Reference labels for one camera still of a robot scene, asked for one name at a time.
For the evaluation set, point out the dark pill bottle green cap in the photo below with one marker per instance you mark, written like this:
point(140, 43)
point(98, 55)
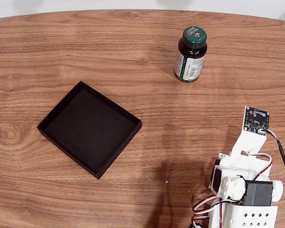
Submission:
point(194, 38)

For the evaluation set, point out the black camera circuit board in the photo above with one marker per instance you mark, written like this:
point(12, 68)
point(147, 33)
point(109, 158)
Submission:
point(256, 120)

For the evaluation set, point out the shallow black cardboard box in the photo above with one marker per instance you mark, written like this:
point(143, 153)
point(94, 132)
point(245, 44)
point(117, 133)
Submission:
point(90, 128)

